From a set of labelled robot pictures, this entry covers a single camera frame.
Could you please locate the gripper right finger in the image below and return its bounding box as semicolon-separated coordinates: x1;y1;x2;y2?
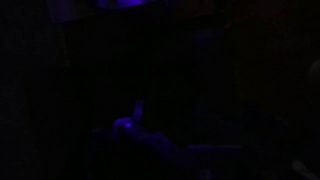
244;114;289;180

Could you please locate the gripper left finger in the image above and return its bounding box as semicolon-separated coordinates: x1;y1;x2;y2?
84;126;118;180

